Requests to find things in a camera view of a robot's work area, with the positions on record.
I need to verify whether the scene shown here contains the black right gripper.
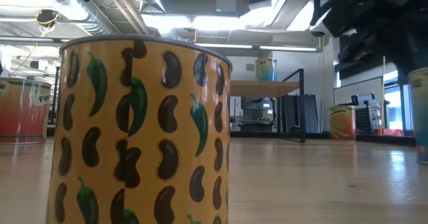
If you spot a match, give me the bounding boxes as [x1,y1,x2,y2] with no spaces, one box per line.
[384,3,428,72]

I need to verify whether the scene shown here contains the blue and yellow can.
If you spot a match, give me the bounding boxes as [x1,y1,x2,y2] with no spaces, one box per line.
[255,57,278,82]
[408,67,428,165]

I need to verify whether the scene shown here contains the orange beans can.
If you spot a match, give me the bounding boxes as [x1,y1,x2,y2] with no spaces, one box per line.
[329,105,357,141]

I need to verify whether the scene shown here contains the red pinto beans can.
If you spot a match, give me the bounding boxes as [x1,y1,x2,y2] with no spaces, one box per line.
[0,78,53,145]

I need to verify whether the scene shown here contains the wooden shelf with black legs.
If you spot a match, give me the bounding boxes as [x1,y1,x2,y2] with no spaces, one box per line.
[229,68,307,143]

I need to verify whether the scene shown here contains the glass window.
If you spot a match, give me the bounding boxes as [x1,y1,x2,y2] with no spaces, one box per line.
[383,70,414,133]

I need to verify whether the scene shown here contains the black pegboard rack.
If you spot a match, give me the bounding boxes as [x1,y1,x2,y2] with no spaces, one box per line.
[354,105,375,134]

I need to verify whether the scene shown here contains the red bin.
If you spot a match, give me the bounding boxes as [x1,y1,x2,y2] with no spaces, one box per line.
[373,128,405,137]

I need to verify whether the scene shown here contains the black panel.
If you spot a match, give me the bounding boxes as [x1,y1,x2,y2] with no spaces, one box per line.
[280,94,320,134]

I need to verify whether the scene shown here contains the grey machine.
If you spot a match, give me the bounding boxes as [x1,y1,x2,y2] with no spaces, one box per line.
[239,96,278,133]

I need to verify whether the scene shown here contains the long ceiling light strip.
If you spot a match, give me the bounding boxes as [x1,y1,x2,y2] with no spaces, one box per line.
[195,42,324,53]

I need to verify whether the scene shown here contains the grey ceiling box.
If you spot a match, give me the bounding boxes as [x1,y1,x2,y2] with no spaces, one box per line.
[215,0,241,17]

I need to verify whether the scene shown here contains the yellow can with black beans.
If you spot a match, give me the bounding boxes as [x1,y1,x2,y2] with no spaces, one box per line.
[45,35,233,224]

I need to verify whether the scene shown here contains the yellow extension cable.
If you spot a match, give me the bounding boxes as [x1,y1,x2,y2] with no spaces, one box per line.
[381,55,386,131]

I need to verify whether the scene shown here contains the large round silver duct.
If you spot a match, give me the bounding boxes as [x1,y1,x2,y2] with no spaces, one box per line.
[26,0,113,36]

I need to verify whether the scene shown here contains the black yellow cable reel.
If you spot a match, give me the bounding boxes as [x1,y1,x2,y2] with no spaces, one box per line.
[35,9,60,29]

